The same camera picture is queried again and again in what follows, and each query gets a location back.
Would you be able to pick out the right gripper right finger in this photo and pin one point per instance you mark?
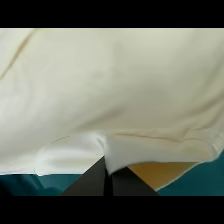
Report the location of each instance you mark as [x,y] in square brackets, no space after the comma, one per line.
[131,184]

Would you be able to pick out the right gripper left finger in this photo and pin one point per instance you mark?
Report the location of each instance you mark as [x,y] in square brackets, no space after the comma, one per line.
[91,181]

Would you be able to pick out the cream white shirt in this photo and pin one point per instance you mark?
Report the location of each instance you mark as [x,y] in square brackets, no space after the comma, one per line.
[110,90]

